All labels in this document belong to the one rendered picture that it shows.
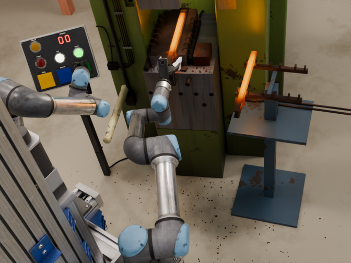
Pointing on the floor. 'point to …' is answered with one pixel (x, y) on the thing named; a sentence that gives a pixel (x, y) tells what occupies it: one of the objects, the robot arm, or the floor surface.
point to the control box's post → (96, 144)
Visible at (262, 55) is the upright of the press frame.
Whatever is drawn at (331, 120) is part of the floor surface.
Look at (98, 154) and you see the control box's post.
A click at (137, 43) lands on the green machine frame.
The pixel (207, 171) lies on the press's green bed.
